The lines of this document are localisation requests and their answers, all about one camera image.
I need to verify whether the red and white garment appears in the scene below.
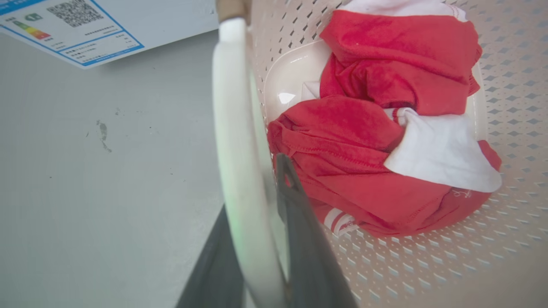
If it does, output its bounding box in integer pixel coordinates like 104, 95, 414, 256
266, 0, 503, 238

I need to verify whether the wooden basket handle grip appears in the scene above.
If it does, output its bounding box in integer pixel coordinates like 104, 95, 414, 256
215, 0, 251, 24

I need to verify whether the blue-edged energy label sticker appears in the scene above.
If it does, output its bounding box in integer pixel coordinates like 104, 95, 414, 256
0, 0, 145, 69

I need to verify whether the white perforated plastic laundry basket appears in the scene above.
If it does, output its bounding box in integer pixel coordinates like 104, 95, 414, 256
211, 0, 548, 308

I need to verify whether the white washing machine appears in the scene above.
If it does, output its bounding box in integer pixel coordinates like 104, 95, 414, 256
0, 0, 220, 70

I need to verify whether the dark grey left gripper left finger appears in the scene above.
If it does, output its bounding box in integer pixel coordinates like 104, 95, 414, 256
175, 204, 245, 308

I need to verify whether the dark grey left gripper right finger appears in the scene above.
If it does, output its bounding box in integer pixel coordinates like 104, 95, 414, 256
275, 153, 358, 308

